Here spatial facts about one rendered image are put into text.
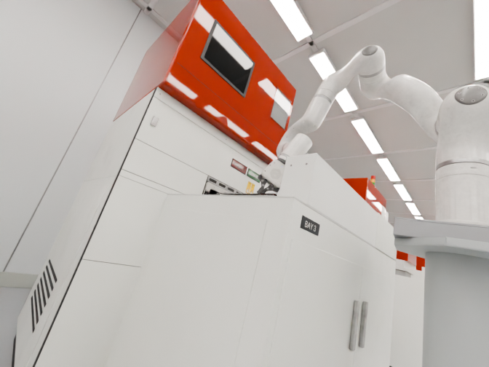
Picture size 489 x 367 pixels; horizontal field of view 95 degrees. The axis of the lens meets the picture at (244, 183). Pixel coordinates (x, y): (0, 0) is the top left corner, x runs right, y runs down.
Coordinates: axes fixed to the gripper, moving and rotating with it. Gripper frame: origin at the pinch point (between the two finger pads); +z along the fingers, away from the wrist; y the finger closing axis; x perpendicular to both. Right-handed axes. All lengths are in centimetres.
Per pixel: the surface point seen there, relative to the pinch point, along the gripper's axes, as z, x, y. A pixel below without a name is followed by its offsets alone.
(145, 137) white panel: 14, -10, -48
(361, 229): -9.0, -10.8, 36.5
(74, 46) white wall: -15, 63, -212
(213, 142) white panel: -7.8, 11.2, -35.4
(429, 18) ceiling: -207, 42, 11
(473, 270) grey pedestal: -7, -37, 52
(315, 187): -0.8, -36.1, 13.3
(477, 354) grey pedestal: 8, -37, 59
